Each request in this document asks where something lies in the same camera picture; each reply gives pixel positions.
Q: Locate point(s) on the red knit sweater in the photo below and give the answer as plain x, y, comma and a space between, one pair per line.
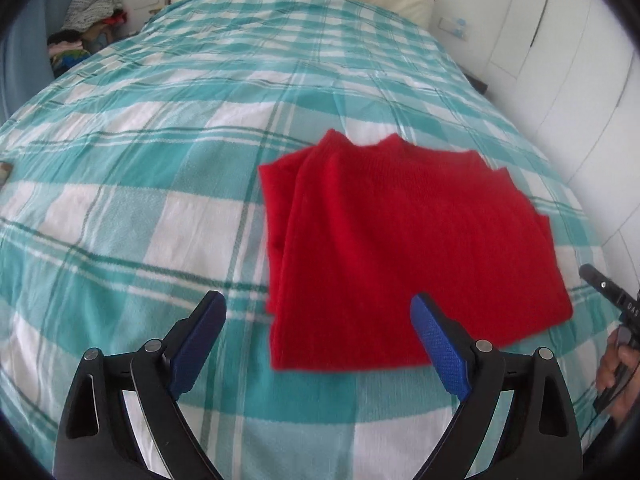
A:
400, 235

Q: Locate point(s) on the white wardrobe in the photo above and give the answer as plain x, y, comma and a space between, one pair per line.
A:
550, 60

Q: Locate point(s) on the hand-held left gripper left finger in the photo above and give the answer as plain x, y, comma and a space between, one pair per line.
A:
197, 345

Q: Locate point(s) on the pile of clothes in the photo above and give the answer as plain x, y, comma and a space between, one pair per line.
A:
90, 15

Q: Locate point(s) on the teal plaid bed blanket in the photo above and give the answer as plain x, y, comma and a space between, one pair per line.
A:
150, 160

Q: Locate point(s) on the white wall socket panel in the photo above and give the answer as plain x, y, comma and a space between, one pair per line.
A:
455, 27

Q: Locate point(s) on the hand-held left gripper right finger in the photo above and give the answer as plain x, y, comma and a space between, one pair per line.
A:
442, 350

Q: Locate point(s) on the dark wooden nightstand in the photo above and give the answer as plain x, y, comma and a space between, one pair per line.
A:
477, 83

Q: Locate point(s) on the person's right hand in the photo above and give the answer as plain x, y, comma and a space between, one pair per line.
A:
615, 370

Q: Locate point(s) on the small brown object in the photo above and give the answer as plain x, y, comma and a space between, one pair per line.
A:
5, 172

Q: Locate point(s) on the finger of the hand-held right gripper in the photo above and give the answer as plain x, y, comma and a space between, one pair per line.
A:
600, 284

